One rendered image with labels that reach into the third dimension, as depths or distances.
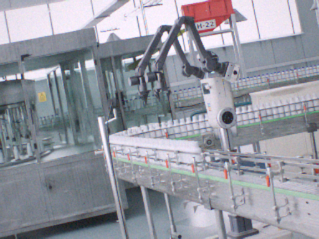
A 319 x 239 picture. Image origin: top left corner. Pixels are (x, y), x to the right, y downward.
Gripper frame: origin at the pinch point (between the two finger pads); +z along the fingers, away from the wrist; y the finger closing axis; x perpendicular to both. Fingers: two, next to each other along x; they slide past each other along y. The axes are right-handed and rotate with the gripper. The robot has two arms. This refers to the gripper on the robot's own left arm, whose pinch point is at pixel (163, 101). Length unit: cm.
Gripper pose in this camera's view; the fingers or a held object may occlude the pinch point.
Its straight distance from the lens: 465.2
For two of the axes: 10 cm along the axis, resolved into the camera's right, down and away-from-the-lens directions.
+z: 1.7, 9.8, 0.4
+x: -2.8, 0.1, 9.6
